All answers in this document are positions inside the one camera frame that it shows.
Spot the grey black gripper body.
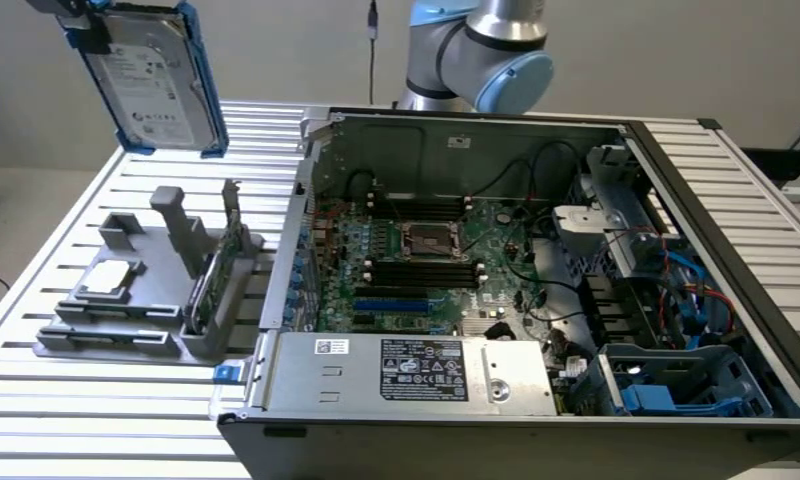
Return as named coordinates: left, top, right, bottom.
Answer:
left=23, top=0, right=95, bottom=15

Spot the hard disk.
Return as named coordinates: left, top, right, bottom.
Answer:
left=54, top=0, right=231, bottom=159

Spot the grey disk bay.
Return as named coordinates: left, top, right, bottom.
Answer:
left=596, top=341, right=776, bottom=419

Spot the silver CPU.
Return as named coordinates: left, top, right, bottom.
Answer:
left=81, top=259, right=137, bottom=297

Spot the green graphics card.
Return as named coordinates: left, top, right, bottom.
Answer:
left=183, top=178, right=249, bottom=337

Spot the grey parts rack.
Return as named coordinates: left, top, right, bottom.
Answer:
left=33, top=184, right=269, bottom=368

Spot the black RAM slot bank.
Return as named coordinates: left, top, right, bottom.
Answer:
left=364, top=191, right=476, bottom=222
left=362, top=257, right=489, bottom=292

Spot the CPU socket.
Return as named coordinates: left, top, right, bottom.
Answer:
left=394, top=218, right=469, bottom=262

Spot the blue expansion slot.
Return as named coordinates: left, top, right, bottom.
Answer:
left=350, top=296, right=429, bottom=312

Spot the green motherboard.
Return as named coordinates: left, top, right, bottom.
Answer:
left=296, top=195, right=556, bottom=343

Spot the blue case latch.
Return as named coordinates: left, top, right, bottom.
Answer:
left=211, top=363, right=249, bottom=386

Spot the black expansion slot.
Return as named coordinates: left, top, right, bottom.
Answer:
left=352, top=312, right=434, bottom=333

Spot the silver power supply unit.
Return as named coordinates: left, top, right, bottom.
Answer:
left=257, top=331, right=562, bottom=419

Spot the silver chipset heatsink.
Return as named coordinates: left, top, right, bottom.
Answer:
left=453, top=315, right=542, bottom=343

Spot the silver metal drive cage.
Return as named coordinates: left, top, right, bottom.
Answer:
left=549, top=143, right=684, bottom=282

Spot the open black PC case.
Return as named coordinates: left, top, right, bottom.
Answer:
left=213, top=103, right=800, bottom=480

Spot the black hanging cable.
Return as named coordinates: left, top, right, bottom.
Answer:
left=365, top=0, right=381, bottom=104

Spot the black wire loop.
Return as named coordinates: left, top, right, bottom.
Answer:
left=470, top=140, right=585, bottom=201

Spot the blue data wire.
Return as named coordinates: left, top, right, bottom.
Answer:
left=658, top=238, right=723, bottom=351

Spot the black bracket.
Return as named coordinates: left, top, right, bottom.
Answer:
left=737, top=146, right=800, bottom=190

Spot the red wire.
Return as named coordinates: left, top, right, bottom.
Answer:
left=678, top=285, right=736, bottom=337

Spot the blue disk bay bracket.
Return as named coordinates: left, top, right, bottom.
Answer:
left=617, top=383, right=676, bottom=417

